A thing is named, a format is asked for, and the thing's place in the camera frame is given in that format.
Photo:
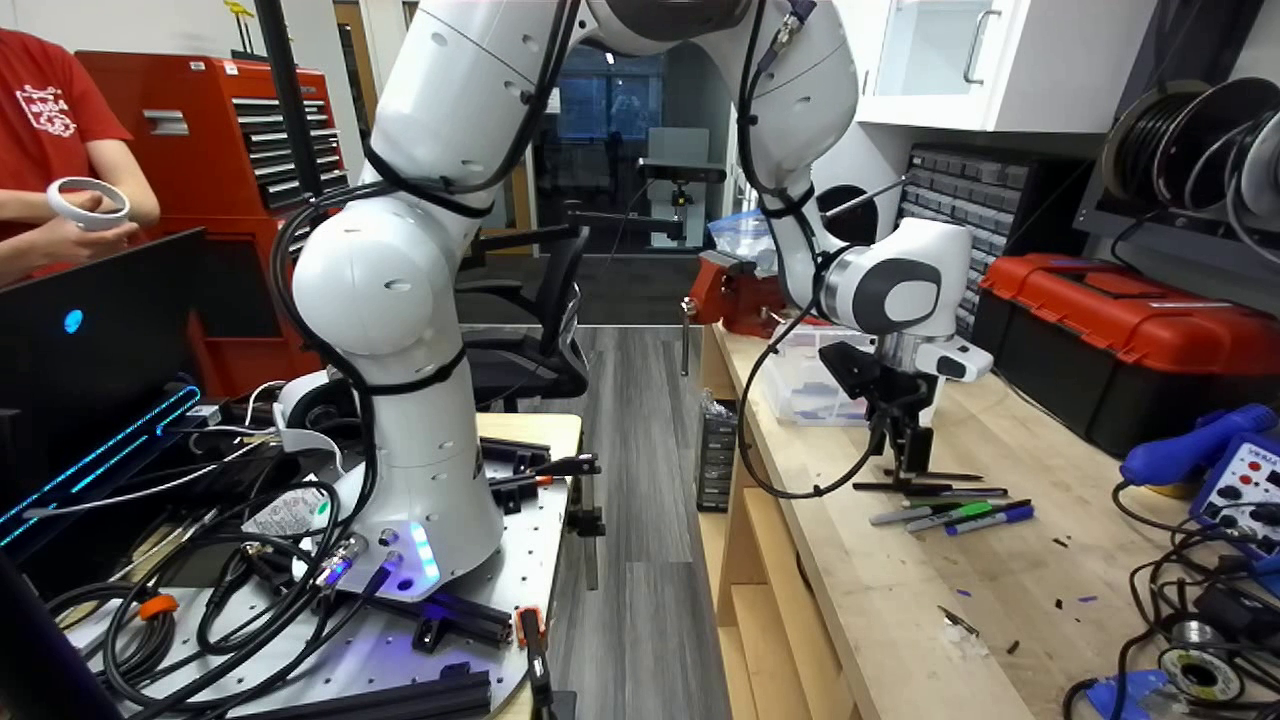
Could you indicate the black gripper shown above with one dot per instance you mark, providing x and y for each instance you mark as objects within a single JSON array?
[{"x": 873, "y": 381}]

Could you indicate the white tape roll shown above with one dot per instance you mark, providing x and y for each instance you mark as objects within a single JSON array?
[{"x": 88, "y": 203}]

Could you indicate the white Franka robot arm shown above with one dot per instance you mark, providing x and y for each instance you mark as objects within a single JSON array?
[{"x": 425, "y": 266}]

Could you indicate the clear plastic storage box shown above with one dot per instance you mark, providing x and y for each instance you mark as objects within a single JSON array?
[{"x": 806, "y": 384}]

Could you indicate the person's hand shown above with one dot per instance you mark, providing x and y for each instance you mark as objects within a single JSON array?
[{"x": 86, "y": 242}]

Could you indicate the short black pen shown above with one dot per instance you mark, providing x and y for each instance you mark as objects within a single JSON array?
[{"x": 953, "y": 475}]

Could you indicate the grey marker black cap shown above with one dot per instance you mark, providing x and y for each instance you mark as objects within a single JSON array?
[{"x": 953, "y": 494}]

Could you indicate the green marker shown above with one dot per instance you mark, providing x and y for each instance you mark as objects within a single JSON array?
[{"x": 962, "y": 512}]

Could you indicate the blue pen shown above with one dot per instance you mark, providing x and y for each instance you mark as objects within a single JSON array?
[{"x": 990, "y": 516}]

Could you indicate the black small parts drawers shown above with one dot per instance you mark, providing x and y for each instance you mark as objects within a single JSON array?
[{"x": 717, "y": 454}]

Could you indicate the wooden bench shelf unit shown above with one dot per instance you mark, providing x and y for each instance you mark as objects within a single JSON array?
[{"x": 774, "y": 573}]

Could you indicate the red bench vise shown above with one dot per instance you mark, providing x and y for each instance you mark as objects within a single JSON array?
[{"x": 733, "y": 293}]

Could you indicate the grey parts organizer drawers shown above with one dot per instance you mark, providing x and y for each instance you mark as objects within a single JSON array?
[{"x": 966, "y": 213}]

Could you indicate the red and black toolbox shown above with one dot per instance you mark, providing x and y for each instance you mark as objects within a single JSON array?
[{"x": 1134, "y": 341}]

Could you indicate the blue soldering iron holder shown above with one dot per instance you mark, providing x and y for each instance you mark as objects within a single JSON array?
[{"x": 1194, "y": 454}]

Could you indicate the round solder spool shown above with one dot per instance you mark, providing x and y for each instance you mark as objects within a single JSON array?
[{"x": 1201, "y": 663}]

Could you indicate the black office chair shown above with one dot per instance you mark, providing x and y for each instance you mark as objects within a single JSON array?
[{"x": 534, "y": 334}]

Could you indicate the red tool chest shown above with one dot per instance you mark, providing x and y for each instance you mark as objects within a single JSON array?
[{"x": 243, "y": 146}]

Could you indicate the person in red shirt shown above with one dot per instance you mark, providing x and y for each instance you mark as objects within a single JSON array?
[{"x": 55, "y": 120}]

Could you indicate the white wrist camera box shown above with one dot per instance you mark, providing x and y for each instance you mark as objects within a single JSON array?
[{"x": 957, "y": 360}]

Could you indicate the white wall cabinet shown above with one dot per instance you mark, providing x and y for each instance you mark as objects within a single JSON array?
[{"x": 1012, "y": 63}]

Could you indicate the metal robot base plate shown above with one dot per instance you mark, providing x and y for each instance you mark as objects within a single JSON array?
[{"x": 506, "y": 584}]

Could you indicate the blue edged rail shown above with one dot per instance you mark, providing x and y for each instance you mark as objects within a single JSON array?
[{"x": 92, "y": 464}]

